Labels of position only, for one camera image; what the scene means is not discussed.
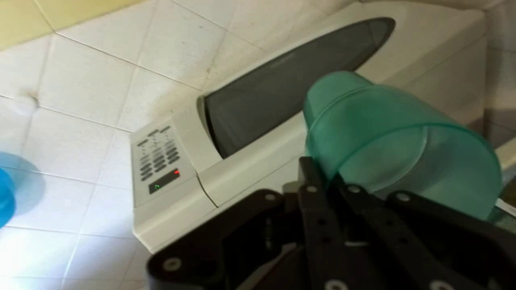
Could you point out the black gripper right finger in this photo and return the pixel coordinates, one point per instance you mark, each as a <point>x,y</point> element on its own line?
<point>429,242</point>

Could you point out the teal plastic cup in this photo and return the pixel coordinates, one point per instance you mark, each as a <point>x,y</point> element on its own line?
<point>387,134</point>

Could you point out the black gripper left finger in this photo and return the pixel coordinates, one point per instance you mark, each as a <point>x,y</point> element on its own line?
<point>252,242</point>

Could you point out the blue plastic bowl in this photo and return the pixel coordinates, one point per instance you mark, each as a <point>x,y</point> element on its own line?
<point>5,194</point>

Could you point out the white microwave oven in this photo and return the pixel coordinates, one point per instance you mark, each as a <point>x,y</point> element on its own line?
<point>171,145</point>

